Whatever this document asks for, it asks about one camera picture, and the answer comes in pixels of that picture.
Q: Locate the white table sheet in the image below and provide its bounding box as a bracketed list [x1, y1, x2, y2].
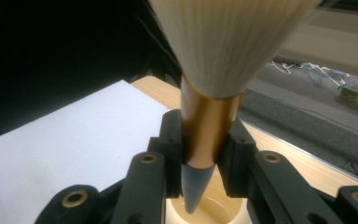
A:
[0, 79, 171, 224]

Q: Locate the white cord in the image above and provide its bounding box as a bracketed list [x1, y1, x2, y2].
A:
[266, 60, 295, 76]

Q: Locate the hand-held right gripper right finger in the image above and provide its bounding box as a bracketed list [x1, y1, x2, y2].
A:
[217, 118, 259, 199]

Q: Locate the green packet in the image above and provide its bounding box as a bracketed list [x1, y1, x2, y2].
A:
[337, 81, 358, 103]

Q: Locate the bluish clear plastic bag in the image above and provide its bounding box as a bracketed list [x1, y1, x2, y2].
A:
[301, 62, 351, 89]

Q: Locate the cream ribbed brush holder cup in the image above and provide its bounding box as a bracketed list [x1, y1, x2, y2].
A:
[165, 176, 253, 224]

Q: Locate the makeup brush with gold ferrule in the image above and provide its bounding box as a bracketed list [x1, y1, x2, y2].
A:
[148, 0, 323, 215]

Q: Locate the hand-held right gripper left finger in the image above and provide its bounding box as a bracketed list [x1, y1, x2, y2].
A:
[147, 108, 185, 199]

